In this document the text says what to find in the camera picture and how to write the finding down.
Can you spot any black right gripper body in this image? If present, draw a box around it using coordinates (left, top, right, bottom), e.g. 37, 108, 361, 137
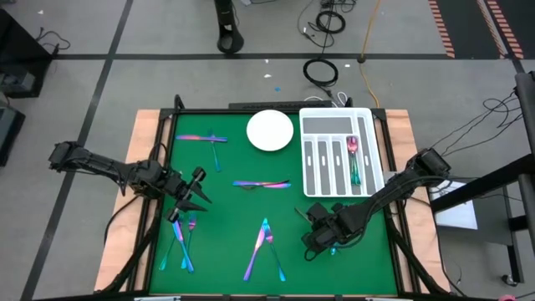
301, 212, 352, 255

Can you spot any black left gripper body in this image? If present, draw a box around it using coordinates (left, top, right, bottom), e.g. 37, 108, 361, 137
156, 166, 197, 208

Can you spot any white round plate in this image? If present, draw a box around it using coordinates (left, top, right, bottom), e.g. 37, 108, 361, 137
246, 109, 295, 152

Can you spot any white plastic cutlery tray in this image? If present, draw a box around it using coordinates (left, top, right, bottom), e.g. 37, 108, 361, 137
298, 107, 386, 198

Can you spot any light wooden table board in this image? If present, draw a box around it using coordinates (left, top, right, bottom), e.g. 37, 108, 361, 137
94, 108, 451, 293

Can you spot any black flat bar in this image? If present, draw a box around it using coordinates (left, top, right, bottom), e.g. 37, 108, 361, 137
228, 99, 334, 110

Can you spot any white paper sheet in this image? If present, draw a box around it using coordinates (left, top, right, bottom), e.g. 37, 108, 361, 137
429, 179, 480, 231

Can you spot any black floor stand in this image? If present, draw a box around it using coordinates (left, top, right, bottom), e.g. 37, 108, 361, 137
213, 0, 246, 54

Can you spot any black steel stand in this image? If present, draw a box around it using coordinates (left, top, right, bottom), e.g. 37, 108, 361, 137
430, 70, 535, 285

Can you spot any small black cabinet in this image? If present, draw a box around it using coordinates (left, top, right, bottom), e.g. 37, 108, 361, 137
0, 104, 26, 167

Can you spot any large black cabinet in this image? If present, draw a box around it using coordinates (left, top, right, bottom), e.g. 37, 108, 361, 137
0, 8, 54, 99

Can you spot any black orange-striped floor mat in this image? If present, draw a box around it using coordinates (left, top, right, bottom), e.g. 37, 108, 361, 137
484, 0, 535, 59
428, 0, 509, 59

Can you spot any coiled black cable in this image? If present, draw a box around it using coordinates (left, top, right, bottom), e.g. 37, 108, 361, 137
315, 10, 347, 35
303, 57, 339, 88

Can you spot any yellow floor cable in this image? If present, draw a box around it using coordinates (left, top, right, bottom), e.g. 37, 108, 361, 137
358, 0, 384, 109

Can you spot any black cable bundle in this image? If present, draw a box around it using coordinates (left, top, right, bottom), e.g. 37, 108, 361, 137
430, 89, 526, 162

